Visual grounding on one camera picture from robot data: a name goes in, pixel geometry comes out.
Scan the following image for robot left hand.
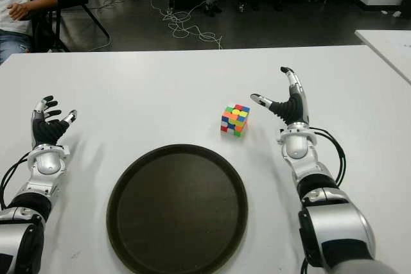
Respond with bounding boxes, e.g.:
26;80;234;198
31;95;78;150

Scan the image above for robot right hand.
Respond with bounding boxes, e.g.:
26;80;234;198
249;66;311;126

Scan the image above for multicoloured Rubik's cube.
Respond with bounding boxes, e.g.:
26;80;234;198
220;104;251;139

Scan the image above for dark brown round plate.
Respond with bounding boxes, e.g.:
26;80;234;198
106;144;249;274

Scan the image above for white side table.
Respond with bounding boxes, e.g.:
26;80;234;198
354;29;411;84

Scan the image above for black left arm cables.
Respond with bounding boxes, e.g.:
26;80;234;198
0;153;33;210

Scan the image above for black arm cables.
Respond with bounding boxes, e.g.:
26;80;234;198
310;128;347;187
0;153;33;210

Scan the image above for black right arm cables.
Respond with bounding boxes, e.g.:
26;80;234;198
310;128;347;187

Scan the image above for tangled white floor cable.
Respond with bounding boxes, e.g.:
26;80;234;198
150;0;223;50

